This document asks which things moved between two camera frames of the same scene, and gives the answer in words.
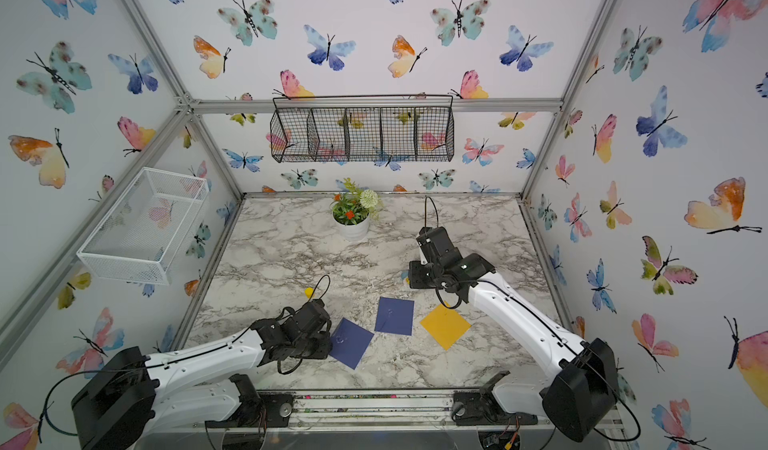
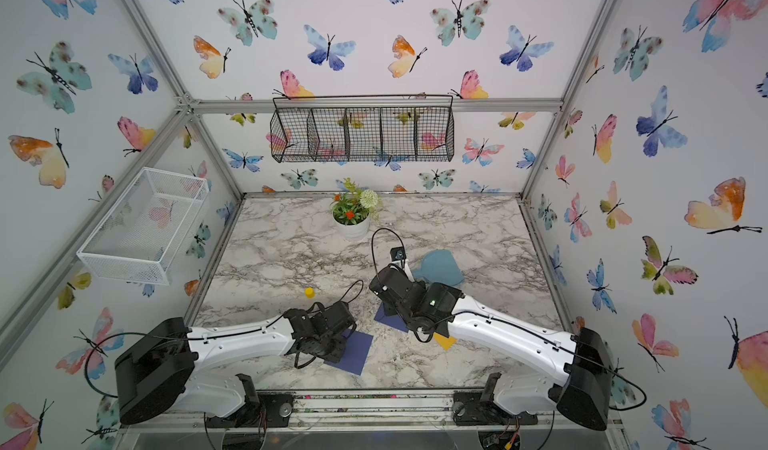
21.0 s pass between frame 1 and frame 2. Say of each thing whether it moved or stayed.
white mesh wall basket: stayed
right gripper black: moved
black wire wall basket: stayed
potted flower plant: stayed
